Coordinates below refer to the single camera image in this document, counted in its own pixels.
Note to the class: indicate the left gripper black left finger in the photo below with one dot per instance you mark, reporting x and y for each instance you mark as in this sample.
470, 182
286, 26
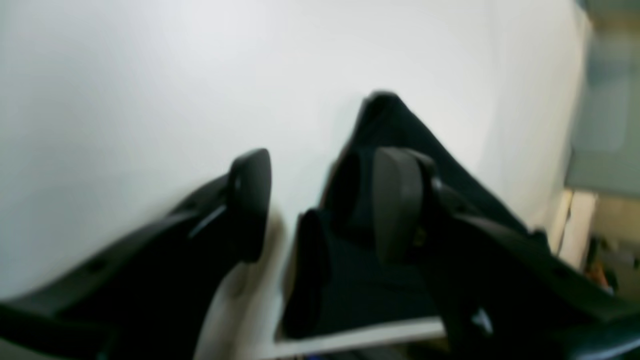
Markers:
146, 296

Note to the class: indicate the grey cabinet at lower left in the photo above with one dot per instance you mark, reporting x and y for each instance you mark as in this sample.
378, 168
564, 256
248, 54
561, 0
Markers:
605, 138

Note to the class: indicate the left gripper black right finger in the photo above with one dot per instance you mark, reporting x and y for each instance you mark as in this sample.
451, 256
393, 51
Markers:
499, 296

